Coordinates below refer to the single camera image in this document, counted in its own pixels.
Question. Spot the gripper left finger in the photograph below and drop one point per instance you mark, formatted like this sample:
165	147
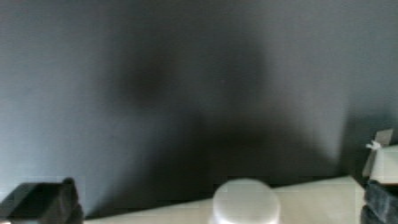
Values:
41	203

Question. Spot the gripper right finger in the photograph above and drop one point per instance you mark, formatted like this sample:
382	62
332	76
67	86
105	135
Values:
378	212

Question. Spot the white cabinet box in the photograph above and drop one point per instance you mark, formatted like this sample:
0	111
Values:
321	202

